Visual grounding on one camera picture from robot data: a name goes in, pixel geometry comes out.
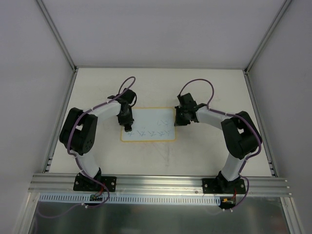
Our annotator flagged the aluminium frame post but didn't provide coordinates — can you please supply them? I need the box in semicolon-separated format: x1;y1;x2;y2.
35;0;77;72
244;0;293;74

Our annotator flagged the left aluminium frame post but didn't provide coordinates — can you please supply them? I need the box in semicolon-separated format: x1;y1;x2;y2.
35;0;77;72

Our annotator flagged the right aluminium frame post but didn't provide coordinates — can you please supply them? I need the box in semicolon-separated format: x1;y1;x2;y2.
244;0;293;74

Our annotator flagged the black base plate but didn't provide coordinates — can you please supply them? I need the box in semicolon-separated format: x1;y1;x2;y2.
73;173;117;192
201;177;246;195

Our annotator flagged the aluminium mounting rail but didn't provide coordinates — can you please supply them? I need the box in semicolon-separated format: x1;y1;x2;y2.
28;173;293;197

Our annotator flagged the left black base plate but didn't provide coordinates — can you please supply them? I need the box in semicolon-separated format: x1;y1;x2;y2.
73;173;117;192

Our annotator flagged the yellow framed whiteboard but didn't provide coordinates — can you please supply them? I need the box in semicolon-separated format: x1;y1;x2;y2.
120;107;176;143

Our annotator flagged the black whiteboard eraser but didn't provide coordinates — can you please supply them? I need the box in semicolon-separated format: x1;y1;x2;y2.
124;123;132;132

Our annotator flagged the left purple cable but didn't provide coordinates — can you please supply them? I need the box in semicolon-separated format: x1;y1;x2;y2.
36;77;136;219

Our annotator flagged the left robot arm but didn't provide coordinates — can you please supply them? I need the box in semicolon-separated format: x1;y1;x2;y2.
59;89;137;192

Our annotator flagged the white slotted cable duct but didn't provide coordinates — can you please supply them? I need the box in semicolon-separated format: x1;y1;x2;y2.
38;193;221;206

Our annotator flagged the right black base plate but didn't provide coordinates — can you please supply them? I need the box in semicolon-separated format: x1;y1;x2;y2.
201;177;246;195

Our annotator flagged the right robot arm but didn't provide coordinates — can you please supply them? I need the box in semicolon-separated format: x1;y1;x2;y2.
175;93;262;194

